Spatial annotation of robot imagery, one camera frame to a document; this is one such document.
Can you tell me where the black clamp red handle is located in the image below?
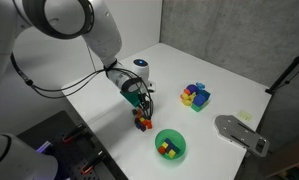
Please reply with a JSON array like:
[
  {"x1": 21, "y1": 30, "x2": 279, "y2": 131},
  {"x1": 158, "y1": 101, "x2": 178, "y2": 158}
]
[
  {"x1": 62, "y1": 123, "x2": 87, "y2": 144},
  {"x1": 81, "y1": 150, "x2": 107, "y2": 175}
]

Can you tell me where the black vertical pole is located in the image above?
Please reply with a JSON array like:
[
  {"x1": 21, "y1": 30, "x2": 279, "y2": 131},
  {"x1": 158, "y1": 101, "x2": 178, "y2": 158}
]
[{"x1": 265, "y1": 44, "x2": 299, "y2": 95}]

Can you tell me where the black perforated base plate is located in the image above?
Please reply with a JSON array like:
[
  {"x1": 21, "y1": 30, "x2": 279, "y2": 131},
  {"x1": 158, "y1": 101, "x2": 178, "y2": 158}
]
[{"x1": 17, "y1": 110, "x2": 129, "y2": 180}]

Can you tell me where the large green block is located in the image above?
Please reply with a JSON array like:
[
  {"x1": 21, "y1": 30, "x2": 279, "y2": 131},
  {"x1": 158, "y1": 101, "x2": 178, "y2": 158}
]
[{"x1": 190, "y1": 103, "x2": 205, "y2": 113}]

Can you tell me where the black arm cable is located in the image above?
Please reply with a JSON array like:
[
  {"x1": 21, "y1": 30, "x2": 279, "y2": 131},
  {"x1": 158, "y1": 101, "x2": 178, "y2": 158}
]
[{"x1": 10, "y1": 46, "x2": 155, "y2": 120}]

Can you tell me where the green plastic bowl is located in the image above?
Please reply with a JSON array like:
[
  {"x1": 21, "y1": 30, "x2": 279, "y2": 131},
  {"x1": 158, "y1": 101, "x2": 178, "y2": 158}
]
[{"x1": 154, "y1": 128, "x2": 187, "y2": 161}]

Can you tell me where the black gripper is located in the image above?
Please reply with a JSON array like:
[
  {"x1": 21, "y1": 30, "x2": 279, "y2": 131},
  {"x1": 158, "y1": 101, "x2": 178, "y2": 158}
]
[{"x1": 134, "y1": 90, "x2": 154, "y2": 121}]

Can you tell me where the large purple block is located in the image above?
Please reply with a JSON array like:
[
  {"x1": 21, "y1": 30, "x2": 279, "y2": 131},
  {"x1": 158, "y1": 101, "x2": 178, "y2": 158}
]
[{"x1": 186, "y1": 84, "x2": 200, "y2": 95}]

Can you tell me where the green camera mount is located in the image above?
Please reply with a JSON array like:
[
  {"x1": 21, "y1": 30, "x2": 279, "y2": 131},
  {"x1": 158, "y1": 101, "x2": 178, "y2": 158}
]
[{"x1": 120, "y1": 89, "x2": 142, "y2": 108}]

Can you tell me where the large blue cube block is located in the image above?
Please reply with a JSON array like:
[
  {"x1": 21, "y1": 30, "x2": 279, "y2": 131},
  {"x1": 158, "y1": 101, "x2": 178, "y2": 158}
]
[{"x1": 192, "y1": 89, "x2": 211, "y2": 107}]

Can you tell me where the yellow sticky note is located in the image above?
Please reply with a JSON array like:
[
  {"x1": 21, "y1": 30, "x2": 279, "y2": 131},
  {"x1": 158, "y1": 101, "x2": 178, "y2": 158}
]
[{"x1": 237, "y1": 110, "x2": 253, "y2": 122}]

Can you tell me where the large yellow block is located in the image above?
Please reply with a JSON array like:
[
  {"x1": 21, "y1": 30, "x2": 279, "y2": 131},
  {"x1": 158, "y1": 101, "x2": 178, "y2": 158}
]
[{"x1": 180, "y1": 92, "x2": 197, "y2": 107}]

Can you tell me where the grey metal mounting plate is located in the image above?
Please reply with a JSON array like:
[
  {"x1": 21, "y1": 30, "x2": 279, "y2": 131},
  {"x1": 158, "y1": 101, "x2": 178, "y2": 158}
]
[{"x1": 214, "y1": 114, "x2": 271, "y2": 158}]

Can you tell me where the small dark blue block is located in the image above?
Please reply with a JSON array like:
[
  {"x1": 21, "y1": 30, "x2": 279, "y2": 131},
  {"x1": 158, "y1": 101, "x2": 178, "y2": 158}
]
[{"x1": 164, "y1": 138, "x2": 181, "y2": 152}]

